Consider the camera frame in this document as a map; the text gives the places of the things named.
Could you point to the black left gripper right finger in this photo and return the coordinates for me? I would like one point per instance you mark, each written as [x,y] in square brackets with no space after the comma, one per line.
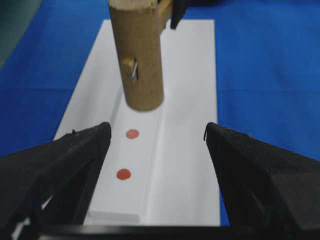
[269,193]

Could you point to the wooden mallet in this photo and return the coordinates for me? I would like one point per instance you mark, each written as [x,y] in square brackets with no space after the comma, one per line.
[137,26]

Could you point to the blue table cloth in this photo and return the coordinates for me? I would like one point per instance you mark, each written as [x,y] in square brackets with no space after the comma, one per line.
[267,62]

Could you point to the white foam board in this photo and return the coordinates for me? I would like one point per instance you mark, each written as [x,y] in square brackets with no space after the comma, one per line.
[157,170]

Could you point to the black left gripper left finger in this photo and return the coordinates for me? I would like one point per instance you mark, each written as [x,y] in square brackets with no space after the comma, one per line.
[52,183]

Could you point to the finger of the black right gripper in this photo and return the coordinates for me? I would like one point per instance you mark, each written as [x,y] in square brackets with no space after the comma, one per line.
[179,8]

